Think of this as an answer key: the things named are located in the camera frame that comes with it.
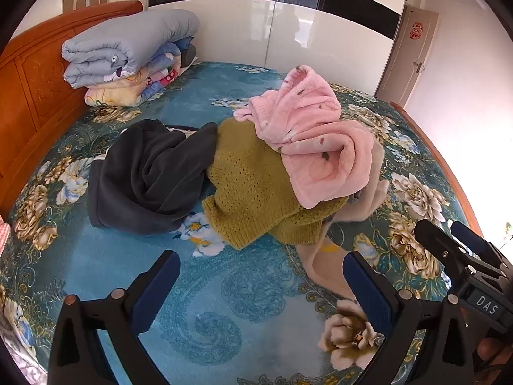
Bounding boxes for white and black wardrobe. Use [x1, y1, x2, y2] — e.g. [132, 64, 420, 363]
[147, 0, 410, 97]

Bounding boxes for pink floral fleece pants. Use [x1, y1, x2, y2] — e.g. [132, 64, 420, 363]
[233, 64, 375, 210]

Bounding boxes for beige room door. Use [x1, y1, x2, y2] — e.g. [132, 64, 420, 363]
[374, 4, 440, 107]

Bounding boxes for wooden bed headboard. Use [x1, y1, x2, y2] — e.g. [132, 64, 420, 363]
[0, 1, 144, 219]

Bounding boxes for folded floral blanket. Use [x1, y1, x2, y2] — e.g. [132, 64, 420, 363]
[84, 37, 193, 107]

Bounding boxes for olive knit sweater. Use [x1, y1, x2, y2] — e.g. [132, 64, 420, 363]
[200, 117, 349, 249]

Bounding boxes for person's right hand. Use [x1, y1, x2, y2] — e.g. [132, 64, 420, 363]
[478, 336, 513, 372]

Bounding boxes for dark folded cloth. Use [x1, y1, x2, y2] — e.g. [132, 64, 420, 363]
[180, 44, 199, 68]

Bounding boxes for folded blue-grey quilt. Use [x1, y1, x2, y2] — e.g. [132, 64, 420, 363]
[61, 9, 201, 89]

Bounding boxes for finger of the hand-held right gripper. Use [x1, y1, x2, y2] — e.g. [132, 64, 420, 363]
[450, 220, 509, 269]
[414, 219, 484, 281]

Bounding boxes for dark grey garment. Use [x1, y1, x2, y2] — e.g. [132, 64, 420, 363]
[88, 119, 219, 236]

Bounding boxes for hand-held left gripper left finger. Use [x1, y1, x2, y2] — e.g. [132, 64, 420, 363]
[50, 238, 181, 385]

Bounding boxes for beige fleece garment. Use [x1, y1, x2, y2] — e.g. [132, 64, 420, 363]
[297, 140, 391, 301]

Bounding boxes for teal floral bedspread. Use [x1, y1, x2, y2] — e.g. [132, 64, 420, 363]
[0, 61, 487, 385]

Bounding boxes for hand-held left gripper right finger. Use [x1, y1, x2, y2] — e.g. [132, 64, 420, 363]
[342, 250, 475, 385]

